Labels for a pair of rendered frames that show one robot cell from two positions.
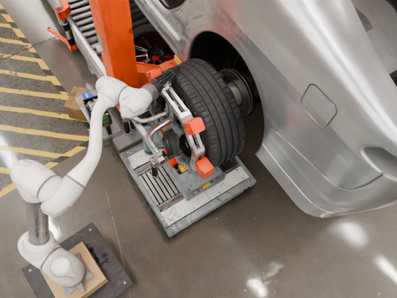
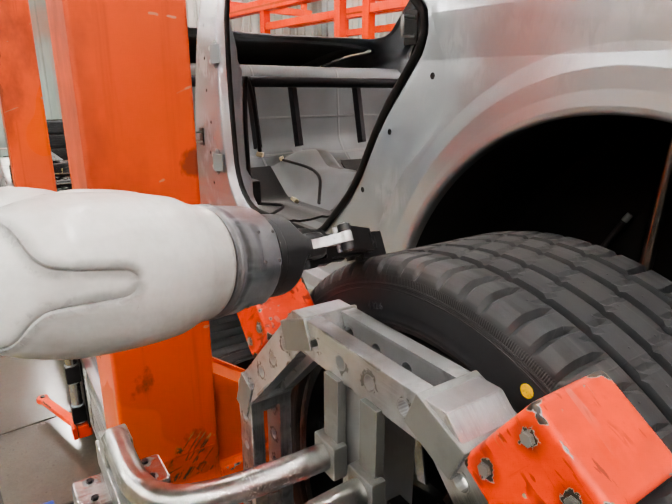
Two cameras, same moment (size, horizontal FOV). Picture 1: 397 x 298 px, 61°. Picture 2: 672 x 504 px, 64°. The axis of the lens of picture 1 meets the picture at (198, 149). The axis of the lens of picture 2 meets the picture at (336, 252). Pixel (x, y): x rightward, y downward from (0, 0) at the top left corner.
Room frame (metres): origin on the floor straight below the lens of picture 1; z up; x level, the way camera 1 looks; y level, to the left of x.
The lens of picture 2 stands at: (0.64, 0.15, 1.34)
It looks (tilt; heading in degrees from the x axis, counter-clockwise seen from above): 17 degrees down; 8
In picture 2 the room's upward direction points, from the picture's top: straight up
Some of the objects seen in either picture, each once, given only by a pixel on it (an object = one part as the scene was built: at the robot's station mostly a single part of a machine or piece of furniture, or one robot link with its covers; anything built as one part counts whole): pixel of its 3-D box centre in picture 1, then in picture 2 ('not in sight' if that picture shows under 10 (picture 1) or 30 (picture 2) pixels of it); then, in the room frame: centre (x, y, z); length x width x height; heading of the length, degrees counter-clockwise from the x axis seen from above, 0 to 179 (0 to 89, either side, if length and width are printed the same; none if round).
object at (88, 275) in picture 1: (74, 275); not in sight; (0.21, 0.60, 0.43); 0.22 x 0.18 x 0.06; 47
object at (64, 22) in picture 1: (66, 28); (74, 378); (2.28, 1.37, 0.30); 0.09 x 0.05 x 0.50; 41
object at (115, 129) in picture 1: (97, 115); not in sight; (1.34, 0.78, 0.44); 0.43 x 0.17 x 0.03; 41
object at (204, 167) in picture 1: (204, 167); not in sight; (0.84, -0.05, 0.85); 0.09 x 0.08 x 0.07; 41
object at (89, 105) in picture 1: (97, 111); not in sight; (1.32, 0.77, 0.51); 0.20 x 0.14 x 0.13; 34
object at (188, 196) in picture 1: (189, 163); not in sight; (1.21, 0.05, 0.13); 0.50 x 0.36 x 0.10; 41
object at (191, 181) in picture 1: (192, 155); not in sight; (1.19, 0.04, 0.32); 0.40 x 0.30 x 0.28; 41
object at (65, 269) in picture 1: (64, 268); not in sight; (0.23, 0.63, 0.57); 0.18 x 0.16 x 0.22; 66
